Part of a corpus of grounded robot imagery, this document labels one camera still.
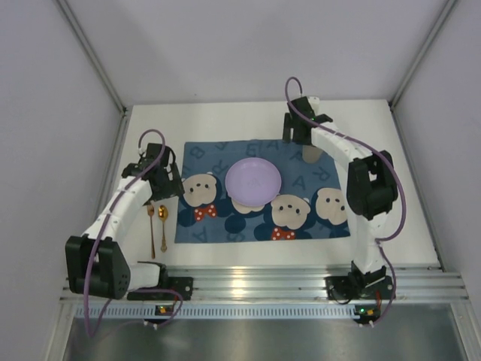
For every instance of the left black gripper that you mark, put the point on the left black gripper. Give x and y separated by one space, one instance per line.
171 184

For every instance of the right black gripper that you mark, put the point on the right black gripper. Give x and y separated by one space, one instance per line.
291 132

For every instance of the beige cup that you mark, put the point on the beige cup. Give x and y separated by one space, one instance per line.
311 154

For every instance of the gold spoon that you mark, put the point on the gold spoon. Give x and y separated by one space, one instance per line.
163 216

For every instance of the copper fork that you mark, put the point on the copper fork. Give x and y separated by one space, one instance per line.
150 212

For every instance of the purple plastic plate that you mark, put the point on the purple plastic plate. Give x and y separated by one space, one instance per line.
253 182

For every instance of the blue cartoon bear placemat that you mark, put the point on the blue cartoon bear placemat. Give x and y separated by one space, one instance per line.
310 204

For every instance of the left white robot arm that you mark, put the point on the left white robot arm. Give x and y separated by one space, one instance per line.
96 257

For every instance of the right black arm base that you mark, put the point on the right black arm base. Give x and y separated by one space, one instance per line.
340 289

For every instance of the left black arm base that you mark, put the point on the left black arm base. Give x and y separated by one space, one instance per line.
181 285

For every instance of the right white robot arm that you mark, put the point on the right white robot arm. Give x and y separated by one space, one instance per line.
372 186

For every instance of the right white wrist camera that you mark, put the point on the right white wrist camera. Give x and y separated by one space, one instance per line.
314 103

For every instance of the slotted cable duct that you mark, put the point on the slotted cable duct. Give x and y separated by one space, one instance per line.
230 312

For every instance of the aluminium mounting rail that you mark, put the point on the aluminium mounting rail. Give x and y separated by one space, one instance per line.
307 283

